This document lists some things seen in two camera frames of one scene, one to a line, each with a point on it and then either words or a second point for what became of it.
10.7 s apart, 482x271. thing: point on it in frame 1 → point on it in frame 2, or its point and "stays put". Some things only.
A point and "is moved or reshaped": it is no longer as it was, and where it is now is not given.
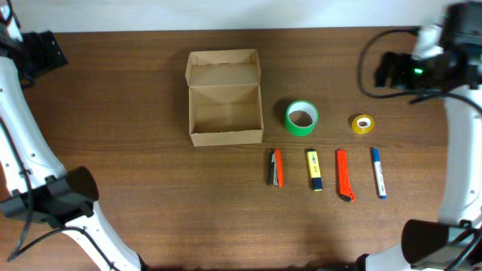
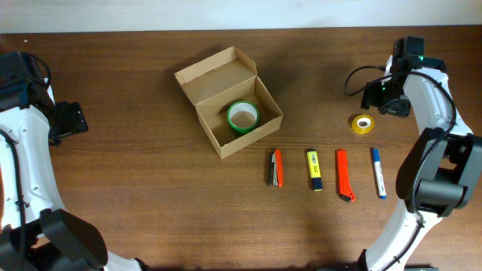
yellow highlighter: (315, 169) stays put
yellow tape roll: (363, 129) stays put
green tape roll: (302, 105) → (243, 116)
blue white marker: (379, 173) stays put
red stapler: (276, 172) stays put
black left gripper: (44, 60) → (73, 119)
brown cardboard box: (225, 97) is moved or reshaped
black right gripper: (397, 62) → (370, 98)
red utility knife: (343, 176) stays put
